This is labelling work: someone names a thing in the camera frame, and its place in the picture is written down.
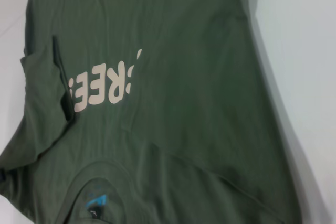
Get dark green FREE t-shirt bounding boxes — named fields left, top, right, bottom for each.
left=0, top=0, right=302, bottom=224

